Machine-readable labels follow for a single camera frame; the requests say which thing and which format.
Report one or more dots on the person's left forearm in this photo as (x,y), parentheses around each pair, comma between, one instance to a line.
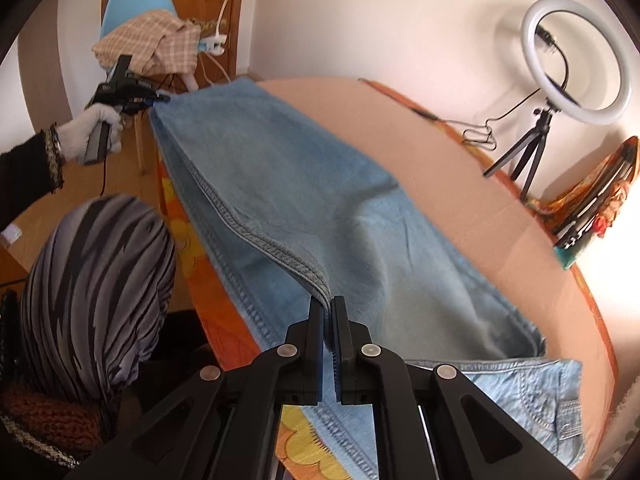
(25,170)

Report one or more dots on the black notched hanger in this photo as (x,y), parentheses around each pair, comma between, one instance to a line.
(595,220)

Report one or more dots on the person's dark knit sweater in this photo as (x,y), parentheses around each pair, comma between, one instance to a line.
(40,425)

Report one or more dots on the orange patterned bed sheet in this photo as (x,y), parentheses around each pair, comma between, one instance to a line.
(210,300)

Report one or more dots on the black tripod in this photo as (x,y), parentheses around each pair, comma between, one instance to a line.
(542,135)

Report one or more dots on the light blue chair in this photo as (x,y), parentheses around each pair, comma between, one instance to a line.
(135,5)

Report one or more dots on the blue denim pants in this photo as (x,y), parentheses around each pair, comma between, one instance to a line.
(300,185)

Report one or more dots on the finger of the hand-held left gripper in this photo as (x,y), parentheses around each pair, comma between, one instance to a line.
(152,96)

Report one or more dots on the peach blanket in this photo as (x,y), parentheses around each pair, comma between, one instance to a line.
(450,170)

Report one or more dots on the beige plaid cloth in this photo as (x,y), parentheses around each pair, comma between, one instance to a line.
(142,40)

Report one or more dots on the braided peach teal scarf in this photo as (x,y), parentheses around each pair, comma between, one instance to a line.
(600,222)

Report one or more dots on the person's striped headscarf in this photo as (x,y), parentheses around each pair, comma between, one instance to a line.
(95,285)

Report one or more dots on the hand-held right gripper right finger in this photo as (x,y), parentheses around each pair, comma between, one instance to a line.
(338,365)

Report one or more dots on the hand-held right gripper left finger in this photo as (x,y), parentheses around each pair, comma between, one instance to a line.
(319,360)

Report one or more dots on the person's left hand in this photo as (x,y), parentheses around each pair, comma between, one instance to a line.
(82,130)

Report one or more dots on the orange yellow patterned scarf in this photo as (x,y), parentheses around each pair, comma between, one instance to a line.
(575,200)

